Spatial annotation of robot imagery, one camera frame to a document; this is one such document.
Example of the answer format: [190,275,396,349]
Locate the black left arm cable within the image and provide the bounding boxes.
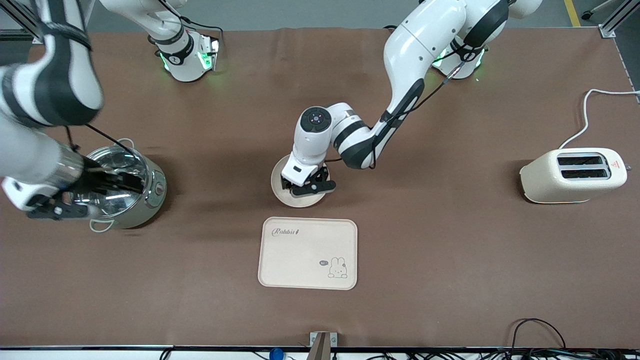
[325,42,488,170]

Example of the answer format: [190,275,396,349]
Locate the white toaster power cord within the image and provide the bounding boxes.
[558,89,640,150]

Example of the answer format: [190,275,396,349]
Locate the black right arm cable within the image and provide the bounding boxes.
[64,123,138,153]

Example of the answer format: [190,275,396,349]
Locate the stainless steel electric pot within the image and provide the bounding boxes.
[69,138,168,234]

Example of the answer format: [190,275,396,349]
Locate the metal table edge bracket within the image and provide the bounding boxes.
[306,331,339,360]

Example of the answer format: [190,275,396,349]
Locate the round cream plate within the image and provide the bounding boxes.
[270,154,329,208]

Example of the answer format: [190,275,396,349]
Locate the cream tray with rabbit print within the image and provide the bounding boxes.
[258,216,359,291]

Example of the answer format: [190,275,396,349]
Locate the aluminium frame profile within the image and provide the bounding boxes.
[598,0,640,39]
[0,0,43,42]

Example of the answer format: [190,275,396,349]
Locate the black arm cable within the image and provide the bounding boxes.
[64,123,138,153]
[325,42,488,170]

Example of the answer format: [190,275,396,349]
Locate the white two-slot toaster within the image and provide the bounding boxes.
[519,147,629,204]

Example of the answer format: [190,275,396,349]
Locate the grey tripod leg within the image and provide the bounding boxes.
[581,0,617,21]

